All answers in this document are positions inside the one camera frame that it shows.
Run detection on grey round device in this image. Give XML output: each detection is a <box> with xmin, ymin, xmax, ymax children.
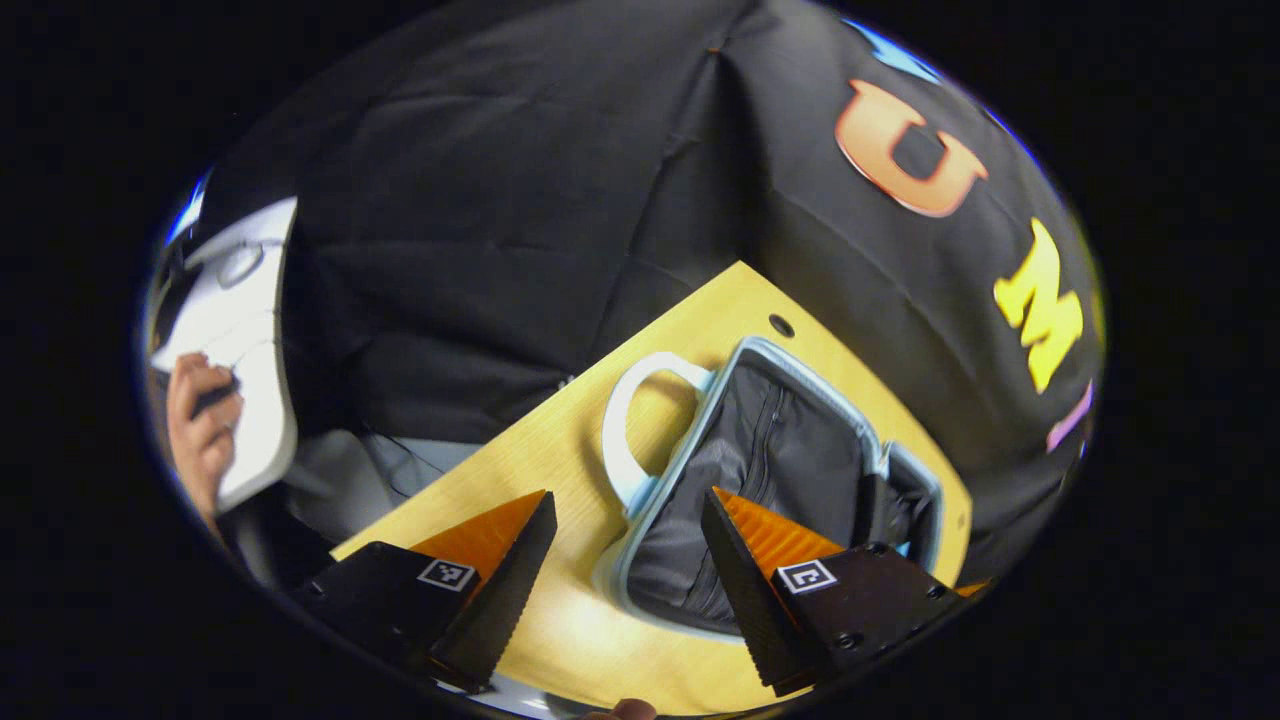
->
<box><xmin>215</xmin><ymin>243</ymin><xmax>266</xmax><ymax>291</ymax></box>

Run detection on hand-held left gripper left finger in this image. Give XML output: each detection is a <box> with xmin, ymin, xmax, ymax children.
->
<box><xmin>293</xmin><ymin>488</ymin><xmax>559</xmax><ymax>695</ymax></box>

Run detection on light blue suitcase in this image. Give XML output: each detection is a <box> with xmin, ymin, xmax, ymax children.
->
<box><xmin>593</xmin><ymin>336</ymin><xmax>947</xmax><ymax>643</ymax></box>

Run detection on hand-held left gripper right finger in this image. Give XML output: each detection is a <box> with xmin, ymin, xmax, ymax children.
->
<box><xmin>699</xmin><ymin>485</ymin><xmax>969</xmax><ymax>699</ymax></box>

